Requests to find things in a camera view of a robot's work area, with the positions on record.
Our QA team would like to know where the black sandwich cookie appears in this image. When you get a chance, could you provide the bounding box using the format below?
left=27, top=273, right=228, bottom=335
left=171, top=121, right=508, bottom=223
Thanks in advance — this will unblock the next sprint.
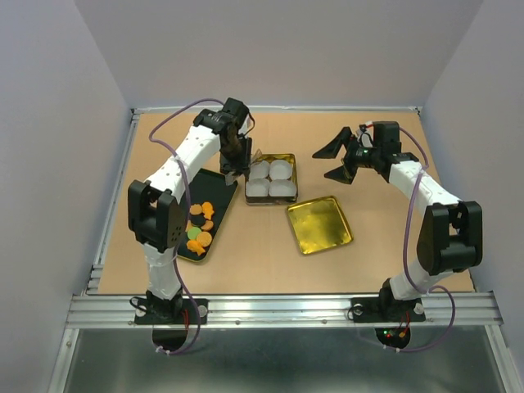
left=191, top=215, right=206, bottom=227

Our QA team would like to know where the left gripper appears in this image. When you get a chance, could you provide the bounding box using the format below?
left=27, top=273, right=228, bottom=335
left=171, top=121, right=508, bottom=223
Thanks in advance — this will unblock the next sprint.
left=220, top=135, right=254, bottom=180

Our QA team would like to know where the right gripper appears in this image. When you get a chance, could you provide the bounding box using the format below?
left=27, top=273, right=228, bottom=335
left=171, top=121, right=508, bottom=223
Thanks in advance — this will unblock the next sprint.
left=312, top=126, right=381, bottom=183

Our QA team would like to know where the white paper cup back right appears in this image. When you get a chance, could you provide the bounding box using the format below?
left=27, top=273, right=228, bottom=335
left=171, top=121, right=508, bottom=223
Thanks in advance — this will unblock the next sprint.
left=269, top=160, right=293, bottom=181

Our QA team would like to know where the orange blob cookie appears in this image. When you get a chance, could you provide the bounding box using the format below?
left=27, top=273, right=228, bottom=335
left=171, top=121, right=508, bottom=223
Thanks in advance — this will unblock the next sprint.
left=190, top=204, right=203, bottom=215

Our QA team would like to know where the aluminium front rail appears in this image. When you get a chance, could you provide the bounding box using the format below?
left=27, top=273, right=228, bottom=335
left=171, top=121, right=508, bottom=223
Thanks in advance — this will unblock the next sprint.
left=65, top=292, right=504, bottom=329

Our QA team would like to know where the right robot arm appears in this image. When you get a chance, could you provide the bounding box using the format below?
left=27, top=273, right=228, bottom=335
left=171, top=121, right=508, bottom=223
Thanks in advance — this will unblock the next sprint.
left=313, top=121, right=483, bottom=319

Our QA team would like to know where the orange round cookie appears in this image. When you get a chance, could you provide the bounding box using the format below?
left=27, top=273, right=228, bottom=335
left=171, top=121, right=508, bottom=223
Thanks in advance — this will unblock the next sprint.
left=201, top=220, right=214, bottom=231

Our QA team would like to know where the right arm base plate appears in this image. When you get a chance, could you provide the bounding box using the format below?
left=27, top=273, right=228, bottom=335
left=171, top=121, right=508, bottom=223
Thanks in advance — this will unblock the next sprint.
left=349, top=296, right=426, bottom=323

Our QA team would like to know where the black cookie tray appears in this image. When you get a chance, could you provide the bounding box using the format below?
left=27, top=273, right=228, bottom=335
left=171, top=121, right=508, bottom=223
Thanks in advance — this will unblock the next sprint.
left=178, top=169, right=237, bottom=262

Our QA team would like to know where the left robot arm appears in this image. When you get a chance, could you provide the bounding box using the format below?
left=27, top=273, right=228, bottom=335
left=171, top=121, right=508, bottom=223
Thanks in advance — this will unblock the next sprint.
left=127, top=97, right=255, bottom=323

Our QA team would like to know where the orange fish cookie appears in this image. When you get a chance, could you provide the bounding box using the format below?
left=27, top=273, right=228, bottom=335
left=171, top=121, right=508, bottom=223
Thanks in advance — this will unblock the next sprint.
left=201, top=201, right=215, bottom=220

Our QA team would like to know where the white paper cup front right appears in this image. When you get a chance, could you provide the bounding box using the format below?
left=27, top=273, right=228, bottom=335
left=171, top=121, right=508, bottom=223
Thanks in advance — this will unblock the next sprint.
left=269, top=179, right=297, bottom=198

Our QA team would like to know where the round tan biscuit cookie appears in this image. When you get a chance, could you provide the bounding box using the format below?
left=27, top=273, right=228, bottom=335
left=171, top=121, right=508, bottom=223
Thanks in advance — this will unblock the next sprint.
left=251, top=151, right=262, bottom=164

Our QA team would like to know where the gold square tin box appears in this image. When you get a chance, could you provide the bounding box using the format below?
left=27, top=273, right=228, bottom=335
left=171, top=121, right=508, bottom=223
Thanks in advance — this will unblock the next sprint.
left=244, top=153, right=298, bottom=206

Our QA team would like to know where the white paper cup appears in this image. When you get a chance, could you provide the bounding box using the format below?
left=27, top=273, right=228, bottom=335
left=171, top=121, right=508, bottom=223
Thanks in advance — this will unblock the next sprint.
left=269, top=179, right=297, bottom=198
left=246, top=178, right=270, bottom=198
left=249, top=160, right=270, bottom=180
left=269, top=160, right=293, bottom=181

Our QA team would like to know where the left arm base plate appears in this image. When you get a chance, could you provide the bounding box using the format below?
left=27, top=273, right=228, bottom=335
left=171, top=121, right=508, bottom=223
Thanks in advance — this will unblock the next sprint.
left=129, top=296, right=207, bottom=326

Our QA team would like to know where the white paper cup front left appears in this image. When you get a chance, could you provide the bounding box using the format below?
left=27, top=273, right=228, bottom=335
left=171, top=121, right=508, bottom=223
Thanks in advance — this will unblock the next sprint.
left=246, top=178, right=270, bottom=198

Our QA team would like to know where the white paper cup back left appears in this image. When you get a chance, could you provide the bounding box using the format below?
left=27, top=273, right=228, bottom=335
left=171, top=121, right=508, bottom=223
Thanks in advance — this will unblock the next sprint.
left=249, top=160, right=270, bottom=180

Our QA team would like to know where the green round cookie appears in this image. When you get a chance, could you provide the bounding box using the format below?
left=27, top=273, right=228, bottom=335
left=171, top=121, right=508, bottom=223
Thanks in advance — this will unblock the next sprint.
left=187, top=227, right=201, bottom=240

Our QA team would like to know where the gold tin lid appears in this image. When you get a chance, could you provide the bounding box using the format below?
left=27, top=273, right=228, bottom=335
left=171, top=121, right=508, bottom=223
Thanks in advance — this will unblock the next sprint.
left=287, top=196, right=354, bottom=255

